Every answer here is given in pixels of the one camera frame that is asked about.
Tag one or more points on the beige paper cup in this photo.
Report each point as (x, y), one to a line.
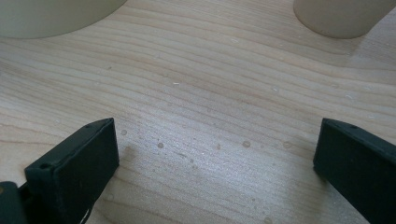
(339, 17)

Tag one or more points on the white bowl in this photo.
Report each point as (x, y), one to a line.
(46, 17)

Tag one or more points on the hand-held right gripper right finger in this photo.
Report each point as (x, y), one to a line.
(358, 161)

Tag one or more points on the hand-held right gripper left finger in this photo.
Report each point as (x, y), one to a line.
(74, 168)

